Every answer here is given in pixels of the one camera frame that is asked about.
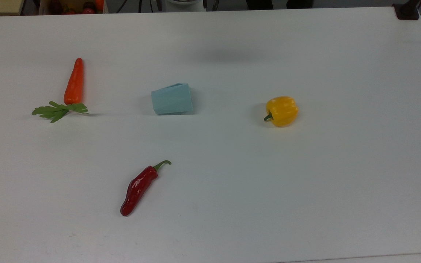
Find box of toy produce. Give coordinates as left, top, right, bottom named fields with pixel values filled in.
left=38, top=0, right=109, bottom=15

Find black stand base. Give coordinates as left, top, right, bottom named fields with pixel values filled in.
left=392, top=0, right=421, bottom=20

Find orange toy carrot green leaves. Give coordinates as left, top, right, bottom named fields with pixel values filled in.
left=31, top=57, right=89, bottom=123

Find light blue hexagonal mug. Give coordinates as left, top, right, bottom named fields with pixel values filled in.
left=151, top=83, right=194, bottom=116

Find yellow toy bell pepper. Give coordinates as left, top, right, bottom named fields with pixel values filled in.
left=263, top=96, right=299, bottom=127

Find red toy chili pepper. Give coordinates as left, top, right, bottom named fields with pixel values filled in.
left=120, top=160, right=172, bottom=217

